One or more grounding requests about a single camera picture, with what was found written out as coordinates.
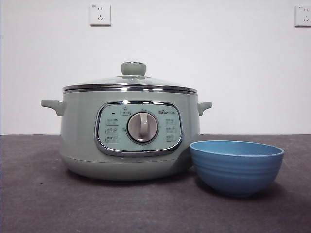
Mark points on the glass lid with green knob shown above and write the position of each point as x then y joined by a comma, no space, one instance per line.
133,69

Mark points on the pale green electric steamer pot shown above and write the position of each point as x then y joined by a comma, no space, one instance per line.
80,136

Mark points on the blue ribbed bowl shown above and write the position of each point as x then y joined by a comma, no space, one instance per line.
236,174

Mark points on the white wall socket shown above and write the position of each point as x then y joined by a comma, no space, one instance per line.
100,15
303,16

